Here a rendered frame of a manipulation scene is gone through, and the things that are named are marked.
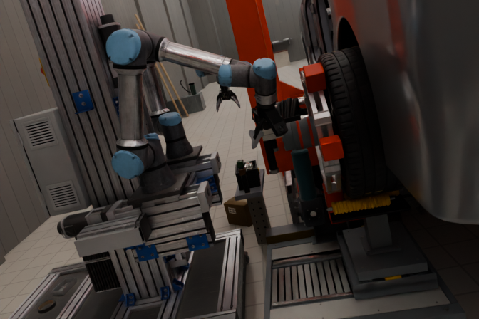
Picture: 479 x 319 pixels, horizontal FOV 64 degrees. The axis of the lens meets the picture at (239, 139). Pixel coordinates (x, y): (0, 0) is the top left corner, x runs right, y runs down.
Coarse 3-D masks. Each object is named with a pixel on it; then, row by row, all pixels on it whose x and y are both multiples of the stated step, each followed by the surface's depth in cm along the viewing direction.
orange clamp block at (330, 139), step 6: (324, 138) 146; (330, 138) 144; (336, 138) 142; (324, 144) 140; (330, 144) 140; (336, 144) 139; (324, 150) 140; (330, 150) 140; (336, 150) 140; (342, 150) 140; (324, 156) 141; (330, 156) 141; (336, 156) 140; (342, 156) 140
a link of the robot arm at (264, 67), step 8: (256, 64) 124; (264, 64) 123; (272, 64) 123; (256, 72) 124; (264, 72) 122; (272, 72) 123; (256, 80) 125; (264, 80) 124; (272, 80) 125; (256, 88) 129; (264, 88) 127; (272, 88) 128
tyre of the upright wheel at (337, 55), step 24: (336, 72) 148; (360, 72) 146; (336, 96) 144; (360, 96) 142; (336, 120) 148; (360, 120) 140; (360, 144) 142; (360, 168) 146; (384, 168) 146; (360, 192) 157; (384, 192) 164
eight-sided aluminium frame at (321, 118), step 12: (300, 72) 177; (312, 96) 152; (324, 96) 151; (312, 108) 150; (324, 108) 148; (324, 120) 147; (324, 168) 151; (336, 168) 151; (324, 180) 176; (336, 180) 159
